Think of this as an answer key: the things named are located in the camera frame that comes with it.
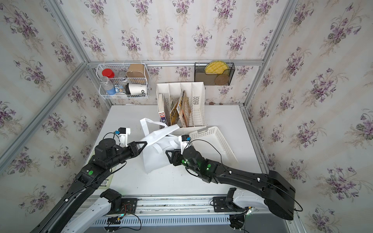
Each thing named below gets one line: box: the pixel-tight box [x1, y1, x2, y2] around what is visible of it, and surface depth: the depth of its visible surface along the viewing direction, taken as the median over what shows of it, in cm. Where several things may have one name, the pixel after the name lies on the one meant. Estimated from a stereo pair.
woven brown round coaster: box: [214, 74, 230, 86], surface depth 100 cm
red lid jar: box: [101, 68, 116, 79], surface depth 93 cm
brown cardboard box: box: [125, 63, 146, 78], surface depth 92 cm
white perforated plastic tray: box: [189, 126, 239, 166], surface depth 94 cm
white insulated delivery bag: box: [139, 117, 182, 174], surface depth 74 cm
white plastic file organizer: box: [156, 81, 207, 128], surface depth 104 cm
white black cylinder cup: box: [125, 83, 147, 95], surface depth 95 cm
